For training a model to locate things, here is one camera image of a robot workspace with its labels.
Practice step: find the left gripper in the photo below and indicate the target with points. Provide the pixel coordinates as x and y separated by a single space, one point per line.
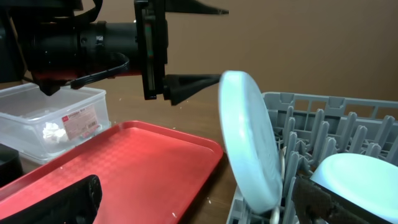
152 41

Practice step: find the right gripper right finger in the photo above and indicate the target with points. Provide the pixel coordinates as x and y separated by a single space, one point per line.
315 204

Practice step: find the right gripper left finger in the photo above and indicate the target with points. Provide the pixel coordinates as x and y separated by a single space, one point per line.
76 204

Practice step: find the light blue bowl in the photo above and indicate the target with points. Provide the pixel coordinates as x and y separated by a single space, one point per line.
365 181

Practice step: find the white tissue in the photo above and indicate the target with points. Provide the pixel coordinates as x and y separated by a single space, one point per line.
54 134

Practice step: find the light blue plate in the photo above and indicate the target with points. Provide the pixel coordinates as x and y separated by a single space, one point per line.
249 141

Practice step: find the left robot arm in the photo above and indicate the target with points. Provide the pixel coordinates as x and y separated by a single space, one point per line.
61 44

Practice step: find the grey dishwasher rack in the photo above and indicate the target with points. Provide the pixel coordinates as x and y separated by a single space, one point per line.
310 128

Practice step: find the red serving tray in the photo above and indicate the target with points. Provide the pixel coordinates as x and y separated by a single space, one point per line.
148 174

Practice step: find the black plastic tray bin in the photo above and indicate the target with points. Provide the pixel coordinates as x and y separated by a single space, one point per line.
11 167

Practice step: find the clear plastic bin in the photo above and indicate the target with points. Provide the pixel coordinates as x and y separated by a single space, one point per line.
43 127

